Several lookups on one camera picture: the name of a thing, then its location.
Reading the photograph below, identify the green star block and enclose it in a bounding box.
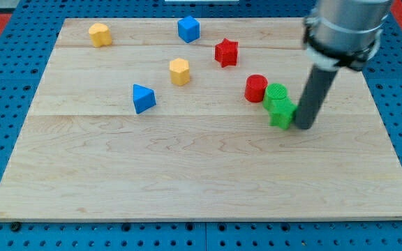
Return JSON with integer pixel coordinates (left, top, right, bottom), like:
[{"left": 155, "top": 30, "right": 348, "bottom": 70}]
[{"left": 268, "top": 98, "right": 297, "bottom": 130}]

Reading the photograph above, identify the yellow heart block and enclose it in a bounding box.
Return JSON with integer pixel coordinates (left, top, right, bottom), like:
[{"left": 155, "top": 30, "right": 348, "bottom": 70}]
[{"left": 88, "top": 23, "right": 112, "bottom": 47}]

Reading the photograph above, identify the yellow hexagon block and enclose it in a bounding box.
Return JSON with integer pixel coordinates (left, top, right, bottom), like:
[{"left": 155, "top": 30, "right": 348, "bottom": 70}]
[{"left": 169, "top": 58, "right": 191, "bottom": 86}]

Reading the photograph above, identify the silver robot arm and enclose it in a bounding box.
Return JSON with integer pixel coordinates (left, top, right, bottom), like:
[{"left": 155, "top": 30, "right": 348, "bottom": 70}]
[{"left": 304, "top": 0, "right": 393, "bottom": 72}]

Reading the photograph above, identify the red cylinder block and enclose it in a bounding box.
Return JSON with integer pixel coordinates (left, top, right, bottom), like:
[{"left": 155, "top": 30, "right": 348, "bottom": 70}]
[{"left": 244, "top": 75, "right": 268, "bottom": 102}]

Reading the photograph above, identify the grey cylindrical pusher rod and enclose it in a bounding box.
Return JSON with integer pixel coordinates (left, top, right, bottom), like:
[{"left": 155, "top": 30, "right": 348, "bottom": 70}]
[{"left": 294, "top": 65, "right": 338, "bottom": 130}]

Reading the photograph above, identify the green cylinder block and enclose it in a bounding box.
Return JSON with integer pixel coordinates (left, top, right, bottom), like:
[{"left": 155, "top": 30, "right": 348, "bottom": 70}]
[{"left": 262, "top": 83, "right": 288, "bottom": 110}]

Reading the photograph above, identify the blue triangle block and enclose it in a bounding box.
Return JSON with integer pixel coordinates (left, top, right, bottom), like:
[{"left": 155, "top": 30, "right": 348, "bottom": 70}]
[{"left": 133, "top": 84, "right": 156, "bottom": 114}]

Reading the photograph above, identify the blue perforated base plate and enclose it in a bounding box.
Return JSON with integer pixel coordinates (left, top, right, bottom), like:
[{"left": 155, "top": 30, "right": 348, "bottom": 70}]
[{"left": 0, "top": 0, "right": 402, "bottom": 250}]

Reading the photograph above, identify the blue cube block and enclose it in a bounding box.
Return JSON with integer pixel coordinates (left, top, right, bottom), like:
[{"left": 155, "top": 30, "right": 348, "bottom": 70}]
[{"left": 177, "top": 16, "right": 200, "bottom": 43}]

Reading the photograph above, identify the wooden board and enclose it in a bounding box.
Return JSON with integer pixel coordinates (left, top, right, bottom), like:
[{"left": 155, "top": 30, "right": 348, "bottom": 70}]
[{"left": 0, "top": 18, "right": 402, "bottom": 222}]

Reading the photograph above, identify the red star block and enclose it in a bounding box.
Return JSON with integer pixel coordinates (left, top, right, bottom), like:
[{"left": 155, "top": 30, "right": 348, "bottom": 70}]
[{"left": 214, "top": 38, "right": 239, "bottom": 68}]

